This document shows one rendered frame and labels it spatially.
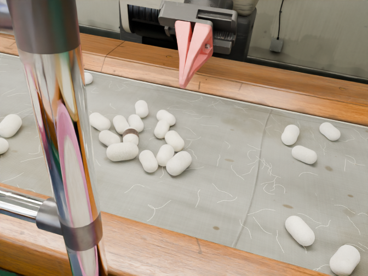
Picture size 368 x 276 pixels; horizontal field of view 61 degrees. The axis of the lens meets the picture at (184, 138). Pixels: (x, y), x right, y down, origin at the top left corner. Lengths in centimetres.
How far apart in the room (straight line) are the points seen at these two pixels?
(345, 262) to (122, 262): 19
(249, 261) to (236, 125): 24
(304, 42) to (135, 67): 198
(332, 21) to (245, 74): 189
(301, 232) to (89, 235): 21
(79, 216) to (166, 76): 41
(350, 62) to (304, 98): 199
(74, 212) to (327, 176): 33
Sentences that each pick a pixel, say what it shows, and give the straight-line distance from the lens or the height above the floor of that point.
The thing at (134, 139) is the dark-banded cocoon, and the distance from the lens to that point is 40.
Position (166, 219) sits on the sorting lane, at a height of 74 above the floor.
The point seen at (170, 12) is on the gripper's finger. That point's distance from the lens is 43.
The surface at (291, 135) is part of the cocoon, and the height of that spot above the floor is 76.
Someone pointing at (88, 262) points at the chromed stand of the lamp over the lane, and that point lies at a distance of 21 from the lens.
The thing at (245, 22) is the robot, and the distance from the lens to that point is 125.
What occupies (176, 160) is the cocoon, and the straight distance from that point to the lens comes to 36.
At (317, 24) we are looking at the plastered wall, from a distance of 243.
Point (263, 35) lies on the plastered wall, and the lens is 246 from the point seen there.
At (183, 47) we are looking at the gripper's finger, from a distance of 41.
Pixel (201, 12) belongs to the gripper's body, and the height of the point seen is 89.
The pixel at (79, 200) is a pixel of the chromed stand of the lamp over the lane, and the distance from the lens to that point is 17.
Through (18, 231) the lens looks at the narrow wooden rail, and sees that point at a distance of 31.
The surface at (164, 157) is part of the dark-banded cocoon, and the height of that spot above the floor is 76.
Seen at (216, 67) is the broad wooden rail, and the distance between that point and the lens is 59.
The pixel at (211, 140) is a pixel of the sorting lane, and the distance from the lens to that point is 43.
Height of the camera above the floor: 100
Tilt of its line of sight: 36 degrees down
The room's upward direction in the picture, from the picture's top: 6 degrees clockwise
